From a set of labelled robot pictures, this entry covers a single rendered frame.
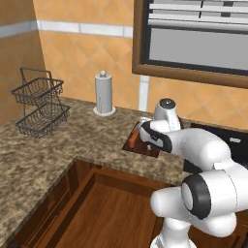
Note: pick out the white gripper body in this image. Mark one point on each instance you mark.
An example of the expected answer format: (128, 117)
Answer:
(144, 124)

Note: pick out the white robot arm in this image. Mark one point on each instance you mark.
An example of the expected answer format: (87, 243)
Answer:
(206, 193)

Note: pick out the dark brown cutting board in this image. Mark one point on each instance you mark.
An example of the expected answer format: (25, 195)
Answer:
(139, 147)

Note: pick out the open brown wooden drawer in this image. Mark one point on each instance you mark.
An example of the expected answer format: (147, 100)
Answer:
(106, 213)

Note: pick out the orange brown oblong item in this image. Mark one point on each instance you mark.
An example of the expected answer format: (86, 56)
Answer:
(133, 139)

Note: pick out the white paper towel roll holder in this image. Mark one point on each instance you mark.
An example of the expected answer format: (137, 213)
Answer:
(103, 92)

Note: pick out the brown framed window with blinds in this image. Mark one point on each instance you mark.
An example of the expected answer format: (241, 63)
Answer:
(193, 48)

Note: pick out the black hob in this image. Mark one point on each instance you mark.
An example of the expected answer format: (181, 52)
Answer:
(237, 145)

